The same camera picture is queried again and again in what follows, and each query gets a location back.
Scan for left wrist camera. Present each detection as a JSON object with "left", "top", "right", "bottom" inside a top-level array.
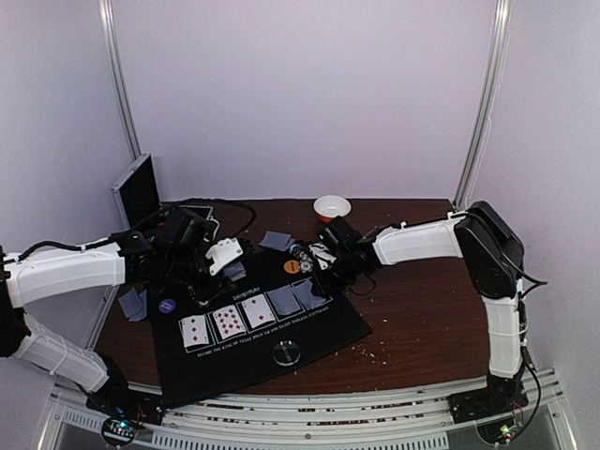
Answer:
[{"left": 156, "top": 207, "right": 209, "bottom": 253}]

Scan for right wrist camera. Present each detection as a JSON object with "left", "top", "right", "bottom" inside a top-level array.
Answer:
[{"left": 320, "top": 216, "right": 362, "bottom": 254}]

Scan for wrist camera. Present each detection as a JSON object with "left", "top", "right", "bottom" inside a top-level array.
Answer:
[
  {"left": 156, "top": 207, "right": 209, "bottom": 253},
  {"left": 320, "top": 216, "right": 362, "bottom": 254}
]

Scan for two of diamonds card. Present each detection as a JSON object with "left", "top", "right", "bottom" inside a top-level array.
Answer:
[{"left": 241, "top": 294, "right": 276, "bottom": 329}]

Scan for right aluminium frame post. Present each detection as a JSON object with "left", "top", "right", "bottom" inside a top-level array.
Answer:
[{"left": 453, "top": 0, "right": 513, "bottom": 209}]

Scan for purple small blind button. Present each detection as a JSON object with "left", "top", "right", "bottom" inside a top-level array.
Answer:
[{"left": 158, "top": 298, "right": 177, "bottom": 314}]

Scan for left aluminium frame post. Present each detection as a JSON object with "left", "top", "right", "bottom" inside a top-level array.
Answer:
[{"left": 98, "top": 0, "right": 142, "bottom": 160}]

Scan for face-down board card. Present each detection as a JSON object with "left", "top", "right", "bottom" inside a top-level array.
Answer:
[
  {"left": 292, "top": 278, "right": 327, "bottom": 310},
  {"left": 267, "top": 286, "right": 301, "bottom": 316}
]

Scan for white and red bowl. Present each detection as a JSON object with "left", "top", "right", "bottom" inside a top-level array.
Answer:
[{"left": 313, "top": 195, "right": 352, "bottom": 223}]

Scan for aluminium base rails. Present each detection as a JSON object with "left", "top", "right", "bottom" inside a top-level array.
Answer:
[{"left": 37, "top": 367, "right": 571, "bottom": 450}]

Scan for blue patterned playing card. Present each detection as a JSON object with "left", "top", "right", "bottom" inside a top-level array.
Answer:
[
  {"left": 127, "top": 301, "right": 147, "bottom": 323},
  {"left": 260, "top": 231, "right": 295, "bottom": 251},
  {"left": 118, "top": 289, "right": 147, "bottom": 318}
]

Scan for poker chip pile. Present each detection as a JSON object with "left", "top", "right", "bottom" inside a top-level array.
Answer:
[
  {"left": 289, "top": 242, "right": 314, "bottom": 273},
  {"left": 187, "top": 285, "right": 211, "bottom": 308}
]

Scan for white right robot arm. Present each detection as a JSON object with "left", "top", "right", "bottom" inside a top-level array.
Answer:
[{"left": 308, "top": 201, "right": 527, "bottom": 414}]

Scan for grey playing card deck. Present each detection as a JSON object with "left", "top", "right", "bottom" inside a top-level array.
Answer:
[{"left": 222, "top": 262, "right": 247, "bottom": 281}]

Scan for three of diamonds card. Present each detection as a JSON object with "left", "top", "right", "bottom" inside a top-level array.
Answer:
[{"left": 179, "top": 315, "right": 210, "bottom": 349}]

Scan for black dealer button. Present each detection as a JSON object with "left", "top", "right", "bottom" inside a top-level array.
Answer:
[{"left": 272, "top": 339, "right": 301, "bottom": 367}]

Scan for nine of diamonds card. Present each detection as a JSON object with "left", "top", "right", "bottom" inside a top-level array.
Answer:
[{"left": 211, "top": 305, "right": 247, "bottom": 340}]

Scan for aluminium frame post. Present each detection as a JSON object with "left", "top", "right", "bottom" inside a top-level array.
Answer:
[
  {"left": 453, "top": 0, "right": 513, "bottom": 209},
  {"left": 98, "top": 0, "right": 142, "bottom": 160}
]

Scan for aluminium poker chip case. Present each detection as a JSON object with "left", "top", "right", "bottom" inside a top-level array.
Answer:
[{"left": 110, "top": 152, "right": 219, "bottom": 226}]

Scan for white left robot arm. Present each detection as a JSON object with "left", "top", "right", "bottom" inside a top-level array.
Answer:
[{"left": 1, "top": 234, "right": 243, "bottom": 416}]

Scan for black poker play mat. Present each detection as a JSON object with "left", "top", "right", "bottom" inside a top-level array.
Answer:
[{"left": 148, "top": 250, "right": 371, "bottom": 408}]

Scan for orange big blind button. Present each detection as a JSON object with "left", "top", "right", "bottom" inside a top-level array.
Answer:
[{"left": 283, "top": 260, "right": 301, "bottom": 275}]

